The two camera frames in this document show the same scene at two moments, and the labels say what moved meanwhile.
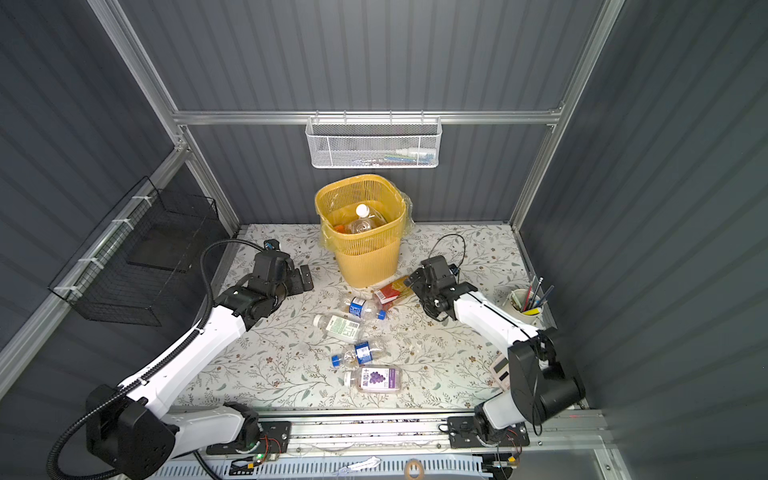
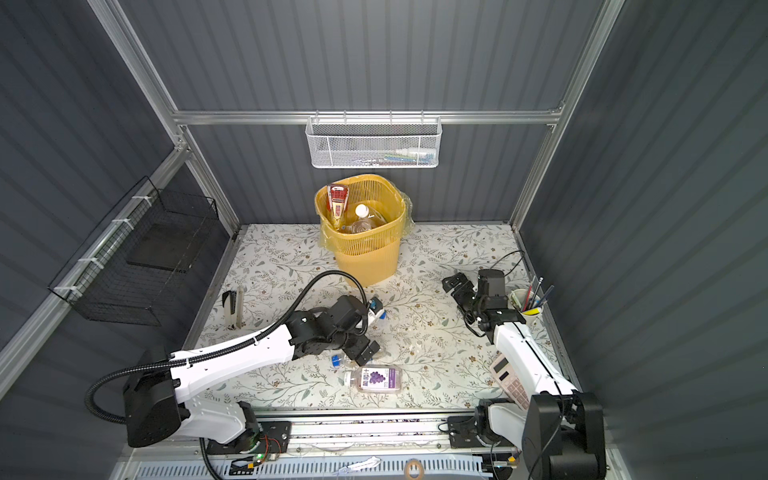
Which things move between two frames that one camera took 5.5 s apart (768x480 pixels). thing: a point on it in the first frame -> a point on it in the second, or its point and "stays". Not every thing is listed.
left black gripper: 297,285 -> 357,352
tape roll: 407,466 stays
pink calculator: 501,370 stays
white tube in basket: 416,152 stays
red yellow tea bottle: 393,292 -> 337,199
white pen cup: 526,305 stays
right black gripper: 418,285 -> 461,293
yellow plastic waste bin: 368,260 stays
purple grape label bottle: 375,378 stays
